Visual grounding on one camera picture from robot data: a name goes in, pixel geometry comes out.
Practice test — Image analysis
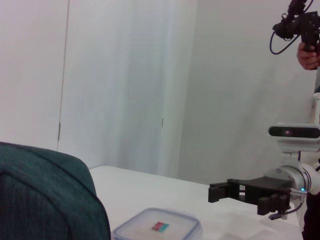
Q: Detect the black handheld camera rig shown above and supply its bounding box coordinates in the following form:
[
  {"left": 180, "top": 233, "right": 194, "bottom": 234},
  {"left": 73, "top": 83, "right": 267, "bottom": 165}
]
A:
[{"left": 272, "top": 0, "right": 320, "bottom": 53}]

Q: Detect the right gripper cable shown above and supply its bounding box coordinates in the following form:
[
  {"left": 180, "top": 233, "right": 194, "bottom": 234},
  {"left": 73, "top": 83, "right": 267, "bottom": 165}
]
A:
[{"left": 269, "top": 187, "right": 308, "bottom": 221}]

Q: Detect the person in dark clothes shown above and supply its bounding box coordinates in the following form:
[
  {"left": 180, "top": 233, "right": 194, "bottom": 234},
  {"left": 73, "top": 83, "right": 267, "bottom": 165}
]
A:
[{"left": 301, "top": 191, "right": 320, "bottom": 240}]

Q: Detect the dark teal insulated lunch bag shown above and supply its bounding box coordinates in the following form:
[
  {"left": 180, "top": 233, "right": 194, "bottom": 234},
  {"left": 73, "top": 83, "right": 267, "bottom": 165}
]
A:
[{"left": 0, "top": 141, "right": 112, "bottom": 240}]

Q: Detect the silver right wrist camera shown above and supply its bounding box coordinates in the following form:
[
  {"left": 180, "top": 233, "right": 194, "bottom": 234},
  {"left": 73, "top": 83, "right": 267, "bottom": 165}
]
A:
[{"left": 268, "top": 122, "right": 320, "bottom": 154}]

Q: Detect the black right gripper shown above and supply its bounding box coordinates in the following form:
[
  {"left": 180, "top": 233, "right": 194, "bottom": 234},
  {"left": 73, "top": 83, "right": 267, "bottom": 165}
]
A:
[{"left": 208, "top": 176, "right": 292, "bottom": 216}]

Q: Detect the clear lunch box blue rim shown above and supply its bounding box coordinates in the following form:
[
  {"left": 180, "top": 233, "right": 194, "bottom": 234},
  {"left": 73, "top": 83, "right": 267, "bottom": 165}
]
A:
[{"left": 110, "top": 207, "right": 203, "bottom": 240}]

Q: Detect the blue camera rig cable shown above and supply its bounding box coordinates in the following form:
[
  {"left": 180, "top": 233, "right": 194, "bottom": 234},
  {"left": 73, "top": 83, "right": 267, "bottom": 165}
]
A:
[{"left": 269, "top": 29, "right": 301, "bottom": 55}]

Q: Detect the person hand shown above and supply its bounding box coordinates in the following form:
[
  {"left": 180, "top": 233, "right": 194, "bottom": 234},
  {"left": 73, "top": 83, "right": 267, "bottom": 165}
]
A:
[{"left": 296, "top": 41, "right": 320, "bottom": 72}]

